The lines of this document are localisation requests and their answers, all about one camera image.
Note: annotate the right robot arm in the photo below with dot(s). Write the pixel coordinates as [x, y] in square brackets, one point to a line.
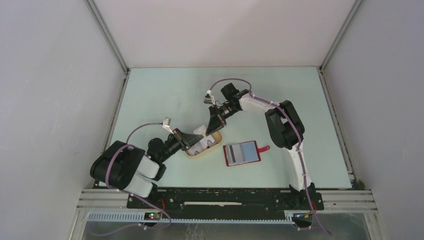
[285, 128]

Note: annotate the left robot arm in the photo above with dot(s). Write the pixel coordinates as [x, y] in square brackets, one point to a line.
[129, 168]

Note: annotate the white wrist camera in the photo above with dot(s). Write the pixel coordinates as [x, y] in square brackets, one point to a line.
[166, 124]
[209, 98]

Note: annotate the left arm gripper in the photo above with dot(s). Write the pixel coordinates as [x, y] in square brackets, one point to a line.
[186, 139]

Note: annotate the red leather card holder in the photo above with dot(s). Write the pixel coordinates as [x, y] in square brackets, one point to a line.
[251, 152]

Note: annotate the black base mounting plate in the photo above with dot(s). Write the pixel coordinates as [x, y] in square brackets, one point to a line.
[249, 204]

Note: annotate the beige oval plastic tray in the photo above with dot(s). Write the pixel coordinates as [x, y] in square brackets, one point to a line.
[219, 139]

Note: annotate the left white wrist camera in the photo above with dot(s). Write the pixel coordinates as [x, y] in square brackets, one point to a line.
[166, 124]

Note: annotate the silver VIP card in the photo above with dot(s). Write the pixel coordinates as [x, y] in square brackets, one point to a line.
[201, 130]

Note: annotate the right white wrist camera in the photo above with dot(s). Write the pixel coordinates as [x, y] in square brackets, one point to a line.
[209, 98]

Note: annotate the silver card behind gold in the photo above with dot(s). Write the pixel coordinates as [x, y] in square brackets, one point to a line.
[204, 144]

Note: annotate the aluminium frame rail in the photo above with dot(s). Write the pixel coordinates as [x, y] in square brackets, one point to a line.
[101, 204]

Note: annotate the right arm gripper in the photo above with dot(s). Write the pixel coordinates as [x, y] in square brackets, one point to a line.
[216, 120]

